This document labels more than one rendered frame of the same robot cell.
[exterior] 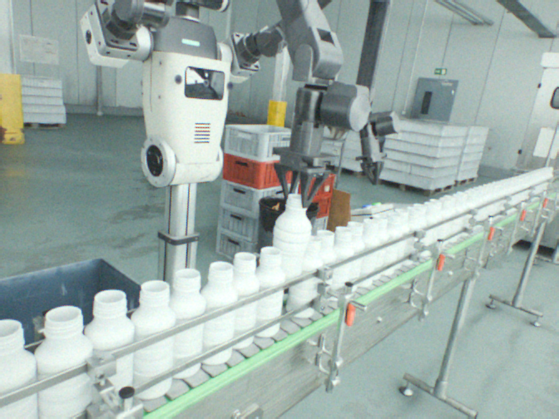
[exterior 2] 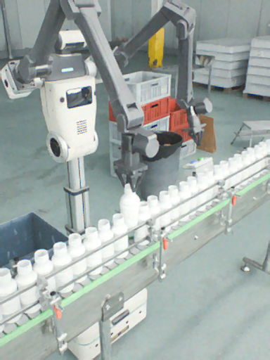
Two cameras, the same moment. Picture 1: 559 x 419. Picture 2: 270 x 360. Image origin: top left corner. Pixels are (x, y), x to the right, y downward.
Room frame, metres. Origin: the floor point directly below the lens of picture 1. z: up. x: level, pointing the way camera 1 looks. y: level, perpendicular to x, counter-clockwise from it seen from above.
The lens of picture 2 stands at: (-0.32, -0.15, 1.81)
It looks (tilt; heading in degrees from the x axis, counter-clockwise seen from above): 28 degrees down; 6
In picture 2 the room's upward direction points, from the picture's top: straight up
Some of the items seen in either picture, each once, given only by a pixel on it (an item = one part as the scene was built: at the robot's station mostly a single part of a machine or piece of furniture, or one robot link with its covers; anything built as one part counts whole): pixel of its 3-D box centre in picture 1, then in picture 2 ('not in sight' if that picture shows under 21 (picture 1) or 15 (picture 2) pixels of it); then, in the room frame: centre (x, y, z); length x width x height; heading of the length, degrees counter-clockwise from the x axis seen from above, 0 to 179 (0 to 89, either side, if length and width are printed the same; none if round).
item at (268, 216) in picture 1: (284, 244); (159, 167); (2.99, -0.07, 0.32); 0.45 x 0.45 x 0.64
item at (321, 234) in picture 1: (319, 268); (152, 216); (0.84, -0.10, 1.08); 0.06 x 0.06 x 0.17
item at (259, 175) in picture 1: (263, 167); (140, 107); (3.55, 0.18, 0.78); 0.61 x 0.41 x 0.22; 147
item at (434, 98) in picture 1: (427, 121); not in sight; (11.15, -3.51, 1.05); 1.00 x 0.10 x 2.10; 50
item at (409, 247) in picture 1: (407, 235); (216, 183); (1.16, -0.38, 1.08); 0.06 x 0.06 x 0.17
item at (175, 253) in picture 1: (175, 285); (79, 217); (1.33, 0.33, 0.74); 0.11 x 0.11 x 0.40; 50
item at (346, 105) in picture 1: (334, 88); (139, 133); (0.72, -0.07, 1.45); 0.12 x 0.09 x 0.12; 50
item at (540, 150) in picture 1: (548, 142); not in sight; (4.65, -2.75, 1.22); 0.23 x 0.03 x 0.32; 50
